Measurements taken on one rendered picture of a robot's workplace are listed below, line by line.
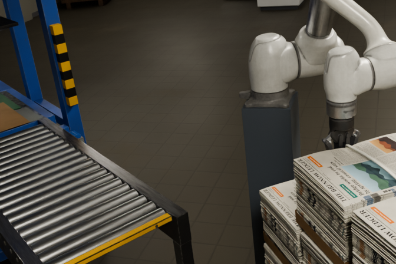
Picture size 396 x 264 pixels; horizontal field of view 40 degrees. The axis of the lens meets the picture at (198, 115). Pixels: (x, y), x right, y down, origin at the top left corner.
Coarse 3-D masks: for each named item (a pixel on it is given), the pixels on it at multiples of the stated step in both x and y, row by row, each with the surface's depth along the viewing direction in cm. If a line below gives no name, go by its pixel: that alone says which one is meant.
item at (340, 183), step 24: (312, 168) 156; (336, 168) 154; (360, 168) 154; (312, 192) 154; (336, 192) 143; (360, 192) 142; (384, 192) 141; (312, 216) 160; (336, 216) 144; (336, 240) 148
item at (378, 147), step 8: (384, 136) 169; (392, 136) 169; (360, 144) 167; (368, 144) 166; (376, 144) 165; (384, 144) 164; (392, 144) 164; (376, 152) 161; (384, 152) 160; (392, 152) 160; (384, 160) 156; (392, 160) 155
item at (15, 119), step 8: (0, 104) 321; (0, 112) 308; (8, 112) 307; (16, 112) 305; (0, 120) 296; (8, 120) 295; (16, 120) 293; (24, 120) 292; (0, 128) 285; (8, 128) 283
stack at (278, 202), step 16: (272, 192) 191; (288, 192) 190; (272, 208) 185; (288, 208) 180; (272, 224) 189; (288, 224) 174; (272, 240) 195; (288, 240) 178; (304, 240) 166; (272, 256) 196; (288, 256) 182; (304, 256) 171; (320, 256) 158
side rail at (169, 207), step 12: (48, 120) 288; (60, 132) 271; (72, 144) 256; (84, 144) 254; (96, 156) 241; (108, 168) 229; (120, 168) 227; (132, 180) 216; (144, 192) 207; (156, 192) 206; (156, 204) 198; (168, 204) 196; (180, 216) 189; (168, 228) 197; (180, 228) 190; (180, 240) 192
